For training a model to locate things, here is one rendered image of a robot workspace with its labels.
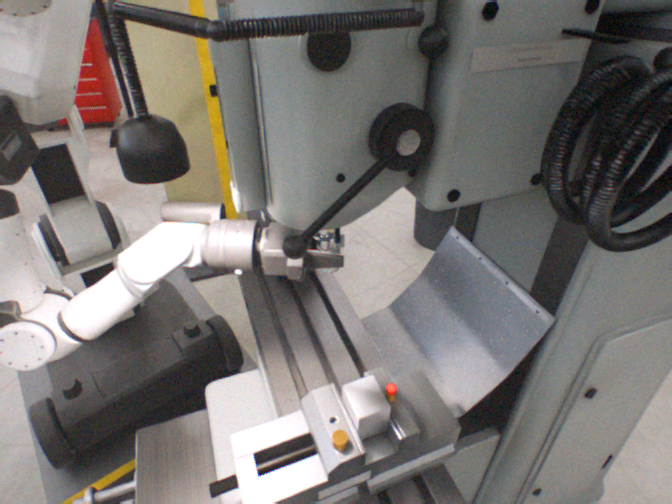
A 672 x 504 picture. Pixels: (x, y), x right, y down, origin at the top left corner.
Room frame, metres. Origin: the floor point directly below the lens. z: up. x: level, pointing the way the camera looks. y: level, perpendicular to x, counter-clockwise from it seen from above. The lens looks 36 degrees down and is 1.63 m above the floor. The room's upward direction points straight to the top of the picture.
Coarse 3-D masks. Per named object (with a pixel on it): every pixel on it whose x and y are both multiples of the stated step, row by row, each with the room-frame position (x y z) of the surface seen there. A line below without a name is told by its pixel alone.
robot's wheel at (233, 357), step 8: (208, 320) 1.01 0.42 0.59; (216, 320) 1.00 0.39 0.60; (224, 320) 1.00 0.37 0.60; (216, 328) 0.96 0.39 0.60; (224, 328) 0.96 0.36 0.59; (224, 336) 0.94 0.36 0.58; (232, 336) 0.94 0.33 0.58; (224, 344) 0.92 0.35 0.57; (232, 344) 0.92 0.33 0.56; (224, 352) 0.92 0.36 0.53; (232, 352) 0.91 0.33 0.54; (240, 352) 0.92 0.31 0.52; (224, 360) 0.96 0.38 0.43; (232, 360) 0.90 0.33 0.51; (240, 360) 0.91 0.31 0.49; (232, 368) 0.90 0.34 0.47
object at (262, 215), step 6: (252, 210) 0.93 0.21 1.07; (258, 210) 0.88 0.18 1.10; (264, 210) 0.84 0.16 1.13; (252, 216) 0.94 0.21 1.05; (258, 216) 0.89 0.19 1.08; (264, 216) 0.84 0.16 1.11; (270, 216) 0.81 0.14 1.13; (264, 222) 0.85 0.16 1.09; (270, 222) 0.80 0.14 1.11; (264, 228) 0.85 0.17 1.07; (306, 270) 0.83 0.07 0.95; (276, 276) 0.80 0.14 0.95; (282, 276) 0.80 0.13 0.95
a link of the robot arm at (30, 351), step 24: (0, 240) 0.47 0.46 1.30; (24, 240) 0.51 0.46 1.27; (0, 264) 0.46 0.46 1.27; (24, 264) 0.48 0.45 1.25; (0, 288) 0.44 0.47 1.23; (24, 288) 0.46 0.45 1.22; (48, 288) 0.53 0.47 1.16; (0, 312) 0.42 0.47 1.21; (24, 312) 0.44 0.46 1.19; (0, 336) 0.40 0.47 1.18; (24, 336) 0.41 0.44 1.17; (48, 336) 0.42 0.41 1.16; (0, 360) 0.39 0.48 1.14; (24, 360) 0.40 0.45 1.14; (48, 360) 0.40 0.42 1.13
